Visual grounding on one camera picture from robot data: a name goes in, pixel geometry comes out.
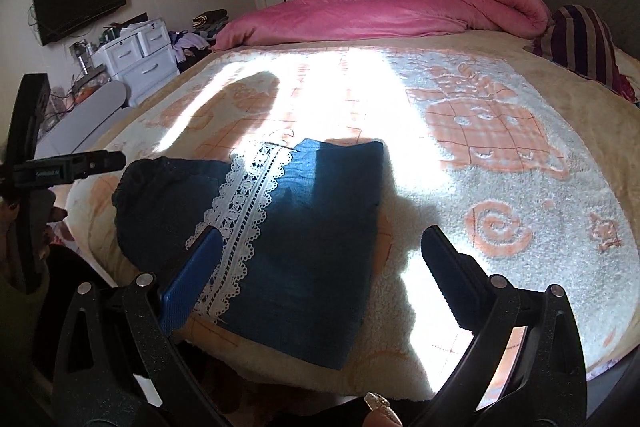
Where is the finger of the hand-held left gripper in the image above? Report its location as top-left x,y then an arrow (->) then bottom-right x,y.
60,150 -> 127,182

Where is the cream orange printed blanket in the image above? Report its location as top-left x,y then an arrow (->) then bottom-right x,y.
65,34 -> 640,398

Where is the pile of clothes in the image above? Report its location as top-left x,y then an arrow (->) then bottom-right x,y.
170,9 -> 231,62

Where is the person's left hand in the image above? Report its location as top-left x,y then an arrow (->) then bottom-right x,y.
0,199 -> 69,270

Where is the grey oval board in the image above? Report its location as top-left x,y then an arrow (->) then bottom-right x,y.
37,82 -> 128,158

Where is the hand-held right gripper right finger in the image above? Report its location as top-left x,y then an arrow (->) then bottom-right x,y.
421,224 -> 588,427

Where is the person's right hand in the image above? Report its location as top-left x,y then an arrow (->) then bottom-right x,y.
362,391 -> 407,427

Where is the pink quilt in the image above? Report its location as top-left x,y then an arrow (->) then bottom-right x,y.
212,0 -> 553,52

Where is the black wall television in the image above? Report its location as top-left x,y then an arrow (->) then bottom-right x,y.
31,0 -> 127,48

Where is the purple striped pillow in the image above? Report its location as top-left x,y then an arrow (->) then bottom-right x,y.
532,4 -> 623,90

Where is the white drawer cabinet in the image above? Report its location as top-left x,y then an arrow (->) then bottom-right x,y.
92,19 -> 181,108

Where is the blue denim pants lace trim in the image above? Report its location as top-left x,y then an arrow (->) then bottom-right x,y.
112,138 -> 386,370

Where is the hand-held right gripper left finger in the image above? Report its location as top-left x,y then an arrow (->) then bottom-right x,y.
52,226 -> 231,427

